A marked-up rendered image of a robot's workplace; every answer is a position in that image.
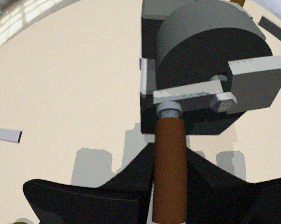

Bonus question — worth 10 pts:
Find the yellow rectangular block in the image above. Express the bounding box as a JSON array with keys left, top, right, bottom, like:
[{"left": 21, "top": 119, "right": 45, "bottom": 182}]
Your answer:
[{"left": 229, "top": 0, "right": 245, "bottom": 7}]

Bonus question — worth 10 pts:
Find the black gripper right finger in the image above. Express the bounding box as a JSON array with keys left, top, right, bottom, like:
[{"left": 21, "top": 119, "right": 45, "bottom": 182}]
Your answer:
[{"left": 185, "top": 147, "right": 281, "bottom": 224}]

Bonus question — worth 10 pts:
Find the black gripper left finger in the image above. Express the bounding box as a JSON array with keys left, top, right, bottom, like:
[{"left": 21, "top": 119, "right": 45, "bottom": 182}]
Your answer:
[{"left": 23, "top": 143, "right": 155, "bottom": 224}]

